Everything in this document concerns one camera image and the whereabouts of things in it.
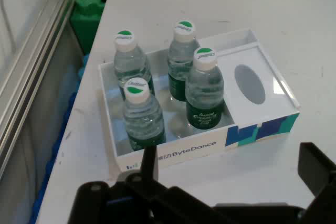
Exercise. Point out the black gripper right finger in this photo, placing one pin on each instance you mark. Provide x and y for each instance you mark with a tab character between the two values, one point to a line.
317	171

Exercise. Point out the aluminium frame rail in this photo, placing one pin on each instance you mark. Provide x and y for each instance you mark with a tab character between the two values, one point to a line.
39	51

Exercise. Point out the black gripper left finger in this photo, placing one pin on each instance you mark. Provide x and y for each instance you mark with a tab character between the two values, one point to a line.
148	161

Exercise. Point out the green label water bottle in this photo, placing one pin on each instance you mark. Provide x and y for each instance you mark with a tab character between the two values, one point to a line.
143	119
181	58
203	90
131	64

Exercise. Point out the white blue printed tissue box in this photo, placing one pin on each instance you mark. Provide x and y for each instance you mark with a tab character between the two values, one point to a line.
194	153

